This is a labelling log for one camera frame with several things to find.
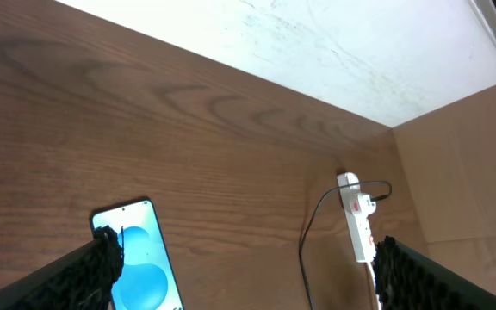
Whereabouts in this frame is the brown cardboard board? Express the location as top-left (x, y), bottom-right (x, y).
top-left (394, 85), bottom-right (496, 295)

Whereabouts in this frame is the white power strip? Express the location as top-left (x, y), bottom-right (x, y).
top-left (337, 172), bottom-right (376, 263)

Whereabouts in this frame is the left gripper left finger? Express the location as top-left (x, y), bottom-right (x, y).
top-left (0, 226), bottom-right (124, 310)

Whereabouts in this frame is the white USB charger plug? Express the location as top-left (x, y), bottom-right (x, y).
top-left (350, 193), bottom-right (376, 217)

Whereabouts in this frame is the blue Galaxy smartphone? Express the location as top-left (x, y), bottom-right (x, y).
top-left (90, 196), bottom-right (184, 310)

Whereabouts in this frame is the black USB charging cable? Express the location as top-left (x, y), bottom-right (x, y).
top-left (298, 180), bottom-right (394, 310)

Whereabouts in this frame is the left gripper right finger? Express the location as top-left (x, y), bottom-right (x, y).
top-left (373, 236), bottom-right (496, 310)

